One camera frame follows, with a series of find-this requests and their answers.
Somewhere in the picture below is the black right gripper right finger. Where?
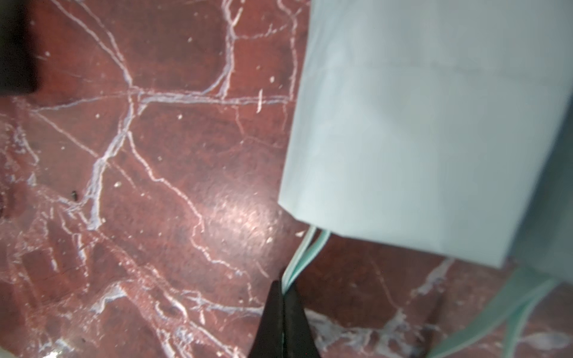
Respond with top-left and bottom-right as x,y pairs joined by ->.
284,284 -> 321,358

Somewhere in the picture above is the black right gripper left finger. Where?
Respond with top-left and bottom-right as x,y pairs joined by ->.
248,280 -> 284,358

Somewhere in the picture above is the mint sleeved umbrella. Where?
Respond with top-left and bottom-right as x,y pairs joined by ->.
278,1 -> 572,268
426,98 -> 572,357

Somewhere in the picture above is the black sleeved umbrella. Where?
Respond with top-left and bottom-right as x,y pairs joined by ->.
1,0 -> 37,96

